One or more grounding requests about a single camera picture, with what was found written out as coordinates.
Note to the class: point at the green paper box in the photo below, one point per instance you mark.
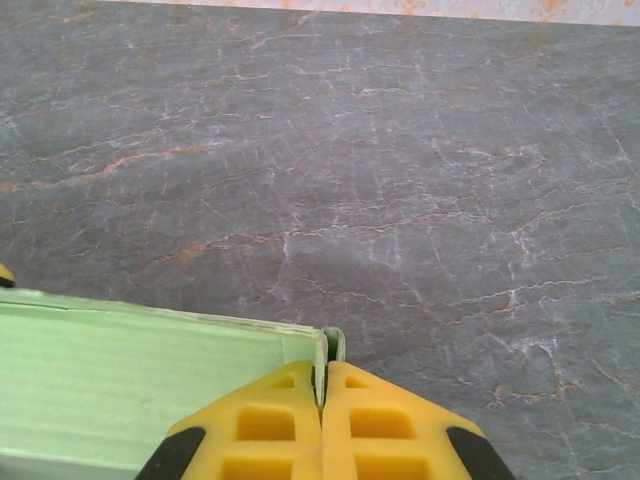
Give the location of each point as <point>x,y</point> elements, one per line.
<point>100,375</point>

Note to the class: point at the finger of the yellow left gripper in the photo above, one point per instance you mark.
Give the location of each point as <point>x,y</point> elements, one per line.
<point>5,275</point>

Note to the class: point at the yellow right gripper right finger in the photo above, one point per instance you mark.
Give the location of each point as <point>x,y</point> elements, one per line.
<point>385,425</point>

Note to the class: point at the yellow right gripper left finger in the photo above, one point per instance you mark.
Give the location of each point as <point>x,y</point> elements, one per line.
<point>260,425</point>

